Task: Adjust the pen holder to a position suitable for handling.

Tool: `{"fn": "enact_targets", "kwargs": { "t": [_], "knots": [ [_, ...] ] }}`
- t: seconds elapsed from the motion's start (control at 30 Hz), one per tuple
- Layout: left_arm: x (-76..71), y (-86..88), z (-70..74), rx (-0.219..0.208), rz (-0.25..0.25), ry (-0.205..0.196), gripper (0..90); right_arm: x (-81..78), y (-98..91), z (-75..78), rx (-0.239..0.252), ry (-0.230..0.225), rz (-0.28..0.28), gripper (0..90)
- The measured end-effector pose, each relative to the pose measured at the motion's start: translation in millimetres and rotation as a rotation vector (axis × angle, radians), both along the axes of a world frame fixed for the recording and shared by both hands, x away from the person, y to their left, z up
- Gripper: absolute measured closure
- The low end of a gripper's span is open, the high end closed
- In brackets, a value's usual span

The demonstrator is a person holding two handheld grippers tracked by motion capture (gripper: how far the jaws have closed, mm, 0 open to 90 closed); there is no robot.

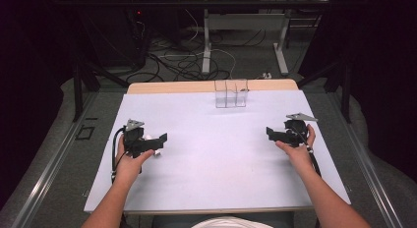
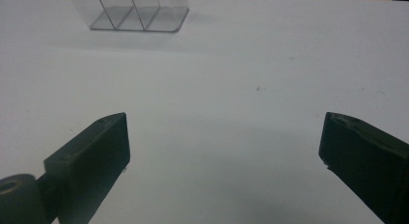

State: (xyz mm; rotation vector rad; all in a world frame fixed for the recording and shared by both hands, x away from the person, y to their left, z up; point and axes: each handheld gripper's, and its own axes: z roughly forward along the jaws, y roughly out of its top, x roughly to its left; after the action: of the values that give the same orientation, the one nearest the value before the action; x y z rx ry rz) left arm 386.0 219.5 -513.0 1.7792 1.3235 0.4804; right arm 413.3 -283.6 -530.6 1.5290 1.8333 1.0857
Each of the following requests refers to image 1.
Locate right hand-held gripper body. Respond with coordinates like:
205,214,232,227
282,112,319,148

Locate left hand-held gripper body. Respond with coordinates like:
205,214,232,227
122,118,156,159

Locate person's right hand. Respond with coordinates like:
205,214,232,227
274,124,317,172

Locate person's left hand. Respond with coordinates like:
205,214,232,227
114,135,155,187

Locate white table cover sheet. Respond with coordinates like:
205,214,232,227
83,89,352,214

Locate clear acrylic divided container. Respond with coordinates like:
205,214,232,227
213,78,249,109

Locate black metal stand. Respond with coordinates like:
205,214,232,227
297,57,353,125
72,54,130,123

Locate person's white shirt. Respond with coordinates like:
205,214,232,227
191,215,274,228

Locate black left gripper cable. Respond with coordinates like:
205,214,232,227
110,126,129,185

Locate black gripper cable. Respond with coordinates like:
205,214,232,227
293,127,323,177
110,126,129,185

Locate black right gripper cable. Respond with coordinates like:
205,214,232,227
293,127,323,177

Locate tangle of floor cables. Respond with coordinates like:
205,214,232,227
125,8,268,85

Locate white metal desk frame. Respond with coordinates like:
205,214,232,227
201,7,291,77

